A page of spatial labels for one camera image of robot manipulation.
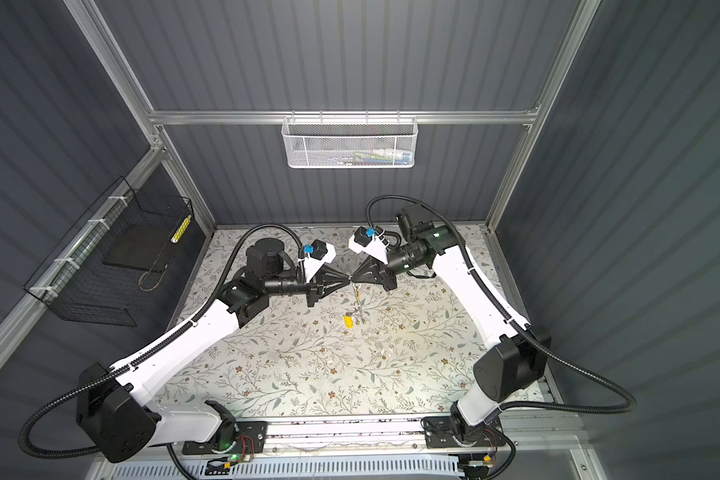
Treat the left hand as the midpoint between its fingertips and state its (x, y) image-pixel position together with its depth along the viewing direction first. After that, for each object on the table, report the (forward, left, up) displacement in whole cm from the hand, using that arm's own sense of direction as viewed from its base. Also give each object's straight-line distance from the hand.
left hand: (349, 278), depth 69 cm
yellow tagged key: (+4, +1, -29) cm, 29 cm away
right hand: (0, -2, -1) cm, 3 cm away
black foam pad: (+13, +53, 0) cm, 55 cm away
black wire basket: (0, +60, +4) cm, 60 cm away
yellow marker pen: (+17, +47, -2) cm, 50 cm away
